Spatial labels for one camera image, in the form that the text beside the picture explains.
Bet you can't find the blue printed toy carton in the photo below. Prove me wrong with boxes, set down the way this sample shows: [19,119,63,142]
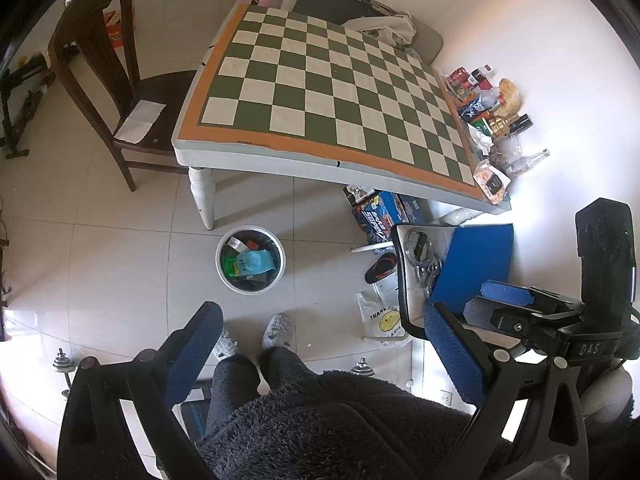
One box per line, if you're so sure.
[351,191,401,256]
[395,194,428,226]

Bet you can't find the black exercise stand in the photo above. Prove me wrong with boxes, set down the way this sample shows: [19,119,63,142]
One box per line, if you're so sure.
[0,52,56,161]

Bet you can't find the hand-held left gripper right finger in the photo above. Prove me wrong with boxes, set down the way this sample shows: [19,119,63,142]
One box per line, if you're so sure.
[424,301,592,480]

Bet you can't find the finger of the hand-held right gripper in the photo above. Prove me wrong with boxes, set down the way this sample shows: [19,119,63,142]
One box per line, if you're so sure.
[480,281,585,311]
[464,296,566,343]

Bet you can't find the red and black slipper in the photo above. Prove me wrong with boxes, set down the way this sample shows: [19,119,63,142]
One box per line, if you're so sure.
[364,253,399,285]

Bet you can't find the orange and white paper bag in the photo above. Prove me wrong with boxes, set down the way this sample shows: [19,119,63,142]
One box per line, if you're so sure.
[472,159,512,205]

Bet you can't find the orange cardboard box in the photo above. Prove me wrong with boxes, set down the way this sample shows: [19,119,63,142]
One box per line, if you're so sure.
[102,7,123,46]

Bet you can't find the person's right forearm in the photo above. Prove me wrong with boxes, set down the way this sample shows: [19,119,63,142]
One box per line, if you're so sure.
[580,370,633,423]

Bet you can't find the clear plastic bag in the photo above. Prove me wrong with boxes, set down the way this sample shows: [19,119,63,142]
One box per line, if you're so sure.
[492,135,523,171]

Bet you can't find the crumpled white paper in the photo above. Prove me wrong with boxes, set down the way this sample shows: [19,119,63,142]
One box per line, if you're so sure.
[467,125,496,156]

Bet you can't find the white table with checkered top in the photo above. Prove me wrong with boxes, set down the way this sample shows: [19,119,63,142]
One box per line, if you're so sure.
[172,2,513,231]

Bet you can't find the grey cushioned chair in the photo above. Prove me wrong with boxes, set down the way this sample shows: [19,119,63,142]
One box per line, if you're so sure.
[407,17,445,63]

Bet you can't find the dark blue printed bag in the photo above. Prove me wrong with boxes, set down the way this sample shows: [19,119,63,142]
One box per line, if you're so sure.
[457,95,488,121]

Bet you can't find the yellow snack bag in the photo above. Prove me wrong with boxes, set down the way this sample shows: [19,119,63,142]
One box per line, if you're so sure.
[497,78,522,111]

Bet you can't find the light blue bear print pack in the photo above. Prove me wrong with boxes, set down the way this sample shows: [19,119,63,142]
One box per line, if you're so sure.
[235,250,277,278]

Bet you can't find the white round trash bin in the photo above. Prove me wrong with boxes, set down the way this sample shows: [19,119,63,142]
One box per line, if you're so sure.
[215,226,286,294]

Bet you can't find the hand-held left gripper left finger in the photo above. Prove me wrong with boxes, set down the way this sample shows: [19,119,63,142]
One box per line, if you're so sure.
[57,301,224,480]

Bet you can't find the dark wooden chair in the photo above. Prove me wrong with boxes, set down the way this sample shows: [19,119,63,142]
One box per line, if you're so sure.
[47,0,201,192]

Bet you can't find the grey fuzzy slipper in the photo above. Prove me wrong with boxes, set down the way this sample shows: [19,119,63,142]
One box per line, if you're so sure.
[261,312,294,350]
[212,327,241,361]

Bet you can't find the blue flat pad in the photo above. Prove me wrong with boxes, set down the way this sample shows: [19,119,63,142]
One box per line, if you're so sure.
[429,223,516,306]

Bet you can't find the small printed box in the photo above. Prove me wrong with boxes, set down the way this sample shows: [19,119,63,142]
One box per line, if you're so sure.
[344,185,376,206]

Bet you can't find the clear glass bottle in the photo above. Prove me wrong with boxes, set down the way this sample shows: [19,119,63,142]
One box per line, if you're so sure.
[507,148,551,177]

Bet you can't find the person in dark fleece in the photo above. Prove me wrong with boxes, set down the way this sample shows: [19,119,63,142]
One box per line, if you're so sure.
[195,347,511,480]

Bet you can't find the silver metal ring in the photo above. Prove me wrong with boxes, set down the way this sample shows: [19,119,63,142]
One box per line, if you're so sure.
[415,262,443,301]
[404,228,441,263]

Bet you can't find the dark blue flat object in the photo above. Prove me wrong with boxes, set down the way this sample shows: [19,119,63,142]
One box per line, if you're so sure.
[179,392,213,441]

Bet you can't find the white paper sheet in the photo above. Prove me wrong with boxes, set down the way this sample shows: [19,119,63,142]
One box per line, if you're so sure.
[114,100,167,143]

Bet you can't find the white cloth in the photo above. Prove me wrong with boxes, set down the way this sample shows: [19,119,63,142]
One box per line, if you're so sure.
[344,12,416,48]

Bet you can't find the white smiley plastic bag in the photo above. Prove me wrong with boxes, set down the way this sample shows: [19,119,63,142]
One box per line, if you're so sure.
[356,280,413,350]

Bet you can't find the green snack bag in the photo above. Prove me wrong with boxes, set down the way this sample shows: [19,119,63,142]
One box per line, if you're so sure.
[221,255,246,281]

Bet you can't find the white seat black frame chair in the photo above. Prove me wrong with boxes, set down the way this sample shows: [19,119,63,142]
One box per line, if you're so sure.
[391,223,516,341]

